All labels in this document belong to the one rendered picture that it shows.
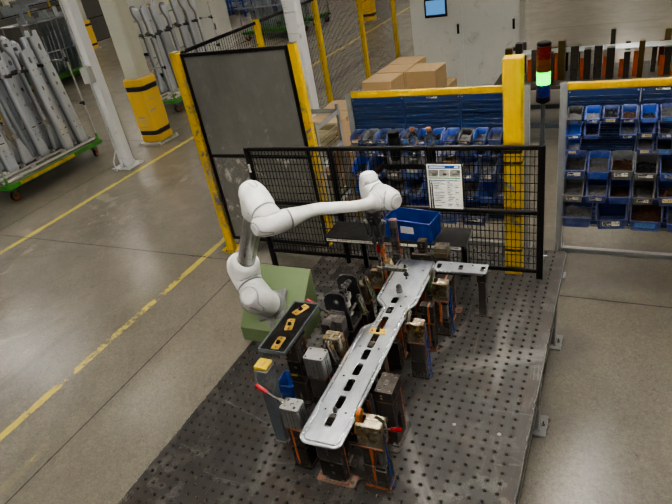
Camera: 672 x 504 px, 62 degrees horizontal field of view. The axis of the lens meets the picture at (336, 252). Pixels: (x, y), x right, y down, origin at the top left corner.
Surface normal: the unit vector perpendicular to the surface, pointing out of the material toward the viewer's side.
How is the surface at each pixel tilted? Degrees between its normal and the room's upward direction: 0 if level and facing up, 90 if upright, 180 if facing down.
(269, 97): 90
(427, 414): 0
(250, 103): 90
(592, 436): 0
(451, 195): 90
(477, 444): 0
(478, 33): 90
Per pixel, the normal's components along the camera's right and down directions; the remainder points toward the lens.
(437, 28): -0.41, 0.52
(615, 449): -0.16, -0.85
